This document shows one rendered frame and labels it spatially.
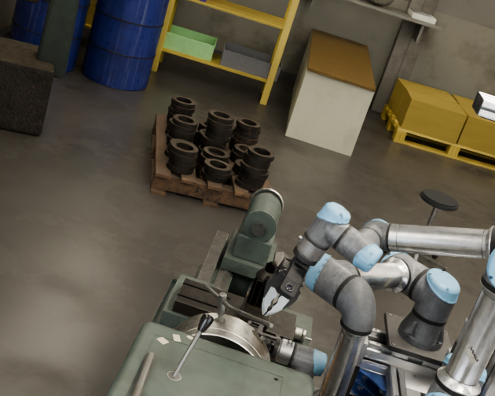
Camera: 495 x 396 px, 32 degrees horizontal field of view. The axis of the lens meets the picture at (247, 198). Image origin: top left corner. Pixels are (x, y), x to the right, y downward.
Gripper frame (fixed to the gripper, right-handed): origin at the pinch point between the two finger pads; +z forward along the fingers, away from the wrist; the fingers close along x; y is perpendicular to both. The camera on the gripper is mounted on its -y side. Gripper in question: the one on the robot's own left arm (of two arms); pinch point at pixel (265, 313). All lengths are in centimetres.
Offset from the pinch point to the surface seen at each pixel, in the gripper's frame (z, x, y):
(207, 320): -1.8, 14.7, -23.2
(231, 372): 9.3, 1.9, -19.6
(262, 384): 7.1, -6.2, -20.4
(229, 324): 12.0, 5.5, 5.2
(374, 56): 57, -78, 825
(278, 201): 21, -1, 134
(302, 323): 35, -28, 77
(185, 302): 42, 14, 57
